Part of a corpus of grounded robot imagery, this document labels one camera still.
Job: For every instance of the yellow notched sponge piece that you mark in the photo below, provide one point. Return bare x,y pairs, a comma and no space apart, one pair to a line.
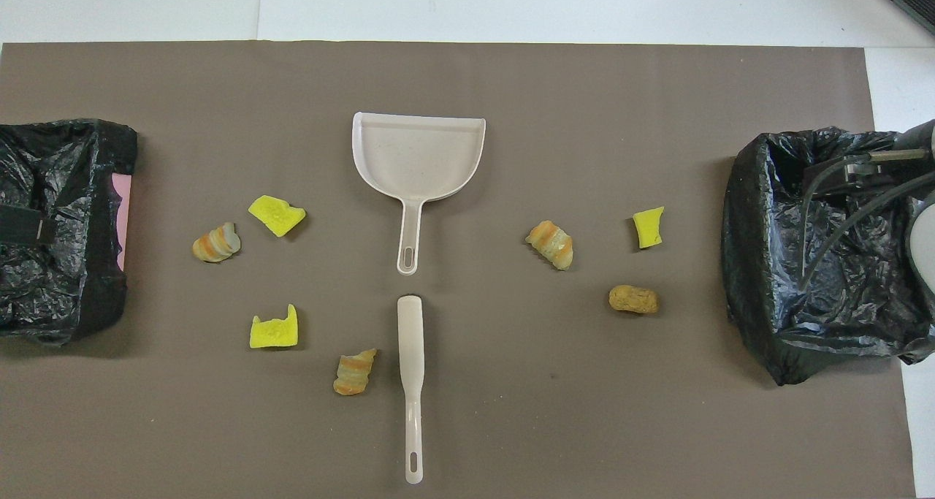
274,333

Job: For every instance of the brown foam nugget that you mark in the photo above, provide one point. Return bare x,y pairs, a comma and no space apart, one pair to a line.
632,299

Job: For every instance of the brown paper table mat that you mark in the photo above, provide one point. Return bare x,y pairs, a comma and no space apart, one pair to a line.
511,155

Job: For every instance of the beige plastic dustpan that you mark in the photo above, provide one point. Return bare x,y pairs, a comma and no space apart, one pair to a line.
416,155

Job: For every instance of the black garbage bag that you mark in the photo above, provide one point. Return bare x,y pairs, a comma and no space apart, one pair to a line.
73,177
767,265

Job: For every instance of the pale striped foam roll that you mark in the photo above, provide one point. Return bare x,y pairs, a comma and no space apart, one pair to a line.
216,243

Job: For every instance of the yellow wedge sponge piece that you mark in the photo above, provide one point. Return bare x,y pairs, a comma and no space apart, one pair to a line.
274,214

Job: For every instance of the orange striped foam roll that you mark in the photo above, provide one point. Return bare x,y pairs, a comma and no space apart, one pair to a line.
551,243
353,375

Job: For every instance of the beige hand brush black bristles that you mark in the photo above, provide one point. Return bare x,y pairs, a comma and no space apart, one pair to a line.
410,338

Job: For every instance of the pink plastic bin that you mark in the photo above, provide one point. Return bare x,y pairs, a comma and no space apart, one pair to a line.
124,221

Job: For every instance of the small yellow sponge piece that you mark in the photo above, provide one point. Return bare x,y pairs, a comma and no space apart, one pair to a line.
648,229

